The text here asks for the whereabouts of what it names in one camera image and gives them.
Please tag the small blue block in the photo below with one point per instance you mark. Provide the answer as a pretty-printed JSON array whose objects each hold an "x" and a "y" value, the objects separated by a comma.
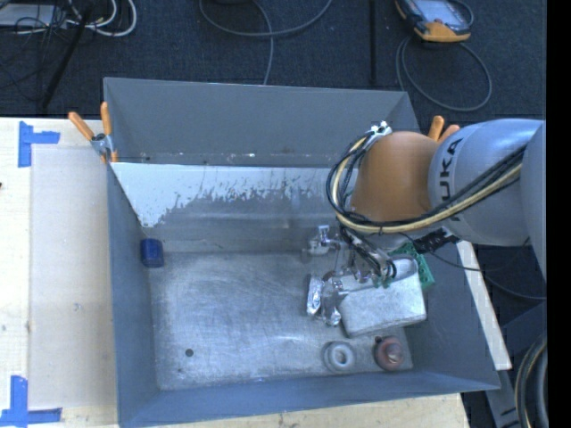
[{"x": 152, "y": 252}]

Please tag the red-brown round knob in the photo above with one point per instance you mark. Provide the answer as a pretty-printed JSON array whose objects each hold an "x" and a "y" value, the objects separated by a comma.
[{"x": 389, "y": 353}]

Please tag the grey rectangular block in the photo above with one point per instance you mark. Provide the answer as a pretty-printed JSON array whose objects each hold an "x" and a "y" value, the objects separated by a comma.
[{"x": 383, "y": 308}]

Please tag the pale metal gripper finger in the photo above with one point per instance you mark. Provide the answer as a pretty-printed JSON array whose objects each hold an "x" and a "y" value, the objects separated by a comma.
[
  {"x": 325, "y": 299},
  {"x": 323, "y": 240}
]

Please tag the grey metal bin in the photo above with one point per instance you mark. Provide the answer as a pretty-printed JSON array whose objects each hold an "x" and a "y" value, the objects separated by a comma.
[{"x": 232, "y": 310}]

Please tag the pale wood flat board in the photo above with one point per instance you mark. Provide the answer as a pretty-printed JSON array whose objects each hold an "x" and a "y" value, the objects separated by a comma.
[{"x": 71, "y": 274}]

